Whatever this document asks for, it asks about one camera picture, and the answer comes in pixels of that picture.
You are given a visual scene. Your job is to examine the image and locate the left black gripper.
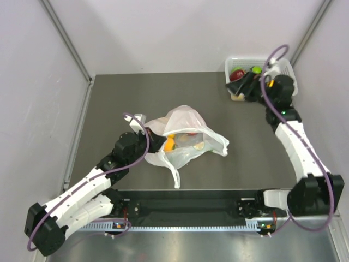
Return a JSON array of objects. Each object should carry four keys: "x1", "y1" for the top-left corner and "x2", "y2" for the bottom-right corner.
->
[{"x1": 127, "y1": 127, "x2": 166, "y2": 166}]

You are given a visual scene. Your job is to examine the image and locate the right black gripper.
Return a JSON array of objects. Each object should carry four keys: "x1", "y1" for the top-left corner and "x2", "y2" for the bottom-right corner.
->
[{"x1": 225, "y1": 71, "x2": 275, "y2": 109}]

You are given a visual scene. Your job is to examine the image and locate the white printed plastic bag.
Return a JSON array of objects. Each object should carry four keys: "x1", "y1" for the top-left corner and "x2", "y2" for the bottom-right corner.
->
[{"x1": 145, "y1": 105, "x2": 230, "y2": 189}]

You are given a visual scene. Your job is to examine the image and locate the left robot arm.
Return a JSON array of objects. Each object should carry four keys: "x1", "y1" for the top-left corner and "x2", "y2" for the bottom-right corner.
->
[{"x1": 24, "y1": 128, "x2": 167, "y2": 257}]

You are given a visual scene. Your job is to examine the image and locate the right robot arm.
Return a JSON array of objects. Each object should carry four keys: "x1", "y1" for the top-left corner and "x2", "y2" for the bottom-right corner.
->
[{"x1": 226, "y1": 67, "x2": 345, "y2": 217}]

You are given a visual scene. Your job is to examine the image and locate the yellow fruit in bag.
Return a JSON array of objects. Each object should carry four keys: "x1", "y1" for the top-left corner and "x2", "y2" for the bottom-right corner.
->
[{"x1": 164, "y1": 134, "x2": 176, "y2": 152}]

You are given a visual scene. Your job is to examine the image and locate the green striped fruit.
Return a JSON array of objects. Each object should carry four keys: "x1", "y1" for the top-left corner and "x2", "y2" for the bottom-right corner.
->
[{"x1": 251, "y1": 66, "x2": 262, "y2": 74}]

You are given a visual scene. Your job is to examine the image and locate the red apple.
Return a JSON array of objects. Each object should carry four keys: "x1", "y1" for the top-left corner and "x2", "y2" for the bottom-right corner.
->
[{"x1": 229, "y1": 68, "x2": 246, "y2": 82}]

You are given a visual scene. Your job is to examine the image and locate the white perforated plastic basket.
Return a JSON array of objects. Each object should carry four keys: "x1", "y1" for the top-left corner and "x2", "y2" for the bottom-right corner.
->
[{"x1": 225, "y1": 57, "x2": 298, "y2": 102}]

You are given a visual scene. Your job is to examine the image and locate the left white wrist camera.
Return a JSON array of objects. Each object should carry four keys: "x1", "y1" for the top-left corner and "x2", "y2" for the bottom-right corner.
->
[{"x1": 123, "y1": 114, "x2": 146, "y2": 134}]

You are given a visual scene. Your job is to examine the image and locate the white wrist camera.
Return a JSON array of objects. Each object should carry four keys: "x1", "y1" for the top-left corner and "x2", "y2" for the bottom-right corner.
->
[
  {"x1": 123, "y1": 114, "x2": 146, "y2": 134},
  {"x1": 263, "y1": 58, "x2": 281, "y2": 79}
]

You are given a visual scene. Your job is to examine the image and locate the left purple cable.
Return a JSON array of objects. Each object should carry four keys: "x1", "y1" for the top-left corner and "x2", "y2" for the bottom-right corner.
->
[{"x1": 26, "y1": 112, "x2": 150, "y2": 252}]

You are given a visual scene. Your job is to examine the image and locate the purple cable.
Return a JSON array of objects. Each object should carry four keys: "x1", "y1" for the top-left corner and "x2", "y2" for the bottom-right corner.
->
[
  {"x1": 26, "y1": 112, "x2": 150, "y2": 252},
  {"x1": 258, "y1": 45, "x2": 335, "y2": 237}
]

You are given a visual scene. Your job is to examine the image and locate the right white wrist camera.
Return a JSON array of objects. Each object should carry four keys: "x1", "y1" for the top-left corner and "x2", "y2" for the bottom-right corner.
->
[{"x1": 263, "y1": 58, "x2": 281, "y2": 79}]

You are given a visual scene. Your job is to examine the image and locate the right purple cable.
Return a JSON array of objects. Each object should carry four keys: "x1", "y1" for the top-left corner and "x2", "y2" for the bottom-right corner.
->
[{"x1": 258, "y1": 45, "x2": 335, "y2": 237}]

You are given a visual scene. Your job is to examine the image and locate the slotted cable duct rail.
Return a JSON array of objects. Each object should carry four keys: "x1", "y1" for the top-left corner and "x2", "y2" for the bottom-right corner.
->
[{"x1": 79, "y1": 219, "x2": 276, "y2": 233}]

